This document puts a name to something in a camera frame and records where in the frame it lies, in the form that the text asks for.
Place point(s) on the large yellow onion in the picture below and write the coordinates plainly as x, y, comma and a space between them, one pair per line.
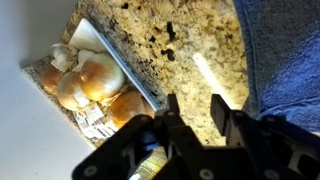
101, 76

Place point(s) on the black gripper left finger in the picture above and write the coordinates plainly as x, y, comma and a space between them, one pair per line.
133, 143

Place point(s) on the white garlic bulb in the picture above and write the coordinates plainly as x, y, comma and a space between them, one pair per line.
63, 56

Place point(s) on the printed paper label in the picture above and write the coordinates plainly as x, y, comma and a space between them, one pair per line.
93, 123

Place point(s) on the blue cloth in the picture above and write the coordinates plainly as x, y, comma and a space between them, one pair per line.
286, 60

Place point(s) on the white rectangular tray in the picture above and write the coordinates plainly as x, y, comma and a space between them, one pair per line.
86, 36

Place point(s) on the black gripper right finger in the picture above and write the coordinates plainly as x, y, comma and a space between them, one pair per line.
266, 140

